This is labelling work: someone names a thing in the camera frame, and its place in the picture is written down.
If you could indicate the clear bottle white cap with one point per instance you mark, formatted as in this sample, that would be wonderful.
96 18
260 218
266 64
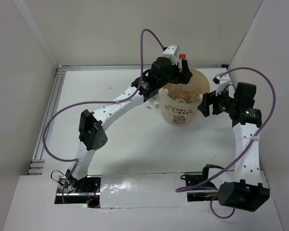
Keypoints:
194 95

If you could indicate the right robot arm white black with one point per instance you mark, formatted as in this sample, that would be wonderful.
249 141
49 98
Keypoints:
239 185

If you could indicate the white tape sheet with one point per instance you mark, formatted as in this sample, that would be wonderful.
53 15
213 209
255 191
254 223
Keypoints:
142 191

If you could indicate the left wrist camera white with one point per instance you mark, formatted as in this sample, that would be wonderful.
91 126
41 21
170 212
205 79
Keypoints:
172 53

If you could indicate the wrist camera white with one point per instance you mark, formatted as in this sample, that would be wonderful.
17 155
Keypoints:
172 53
222 81

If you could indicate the aluminium frame rail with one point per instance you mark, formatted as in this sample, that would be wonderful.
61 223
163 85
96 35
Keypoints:
37 162

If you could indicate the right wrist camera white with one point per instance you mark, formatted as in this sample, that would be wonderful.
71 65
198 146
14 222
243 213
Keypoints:
222 81

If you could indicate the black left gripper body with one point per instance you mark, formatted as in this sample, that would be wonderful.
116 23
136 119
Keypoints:
172 76

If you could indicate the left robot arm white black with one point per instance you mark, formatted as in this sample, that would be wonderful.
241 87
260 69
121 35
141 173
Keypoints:
93 125

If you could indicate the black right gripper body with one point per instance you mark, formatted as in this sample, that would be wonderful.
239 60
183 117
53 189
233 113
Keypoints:
223 103

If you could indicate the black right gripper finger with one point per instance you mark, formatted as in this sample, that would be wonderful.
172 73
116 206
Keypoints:
209 97
204 108

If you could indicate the beige capybara bin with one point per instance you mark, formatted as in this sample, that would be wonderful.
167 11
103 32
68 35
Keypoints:
181 114

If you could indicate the red label cola bottle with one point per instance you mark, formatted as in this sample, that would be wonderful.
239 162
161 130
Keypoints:
182 57

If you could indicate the blue orange label bottle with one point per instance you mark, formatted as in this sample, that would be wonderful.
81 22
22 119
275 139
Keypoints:
155 101

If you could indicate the red white label bottle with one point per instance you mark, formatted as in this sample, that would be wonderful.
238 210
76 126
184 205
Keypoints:
181 96

